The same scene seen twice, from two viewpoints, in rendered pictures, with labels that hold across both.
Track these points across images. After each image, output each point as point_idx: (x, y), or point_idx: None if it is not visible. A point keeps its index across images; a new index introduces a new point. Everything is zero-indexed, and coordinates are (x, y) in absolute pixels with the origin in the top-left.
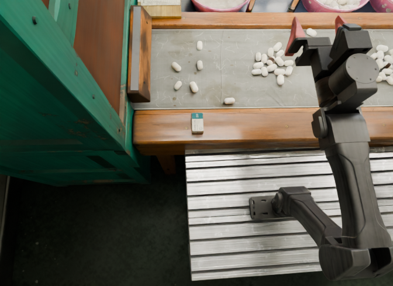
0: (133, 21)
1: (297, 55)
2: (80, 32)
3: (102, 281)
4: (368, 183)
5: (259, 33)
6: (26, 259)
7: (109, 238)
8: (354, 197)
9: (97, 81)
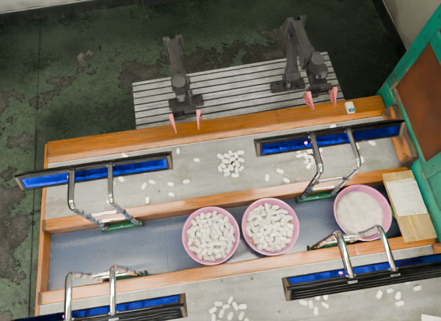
0: (412, 146)
1: (293, 163)
2: (431, 59)
3: (354, 86)
4: (300, 37)
5: (321, 176)
6: None
7: None
8: (305, 33)
9: (415, 67)
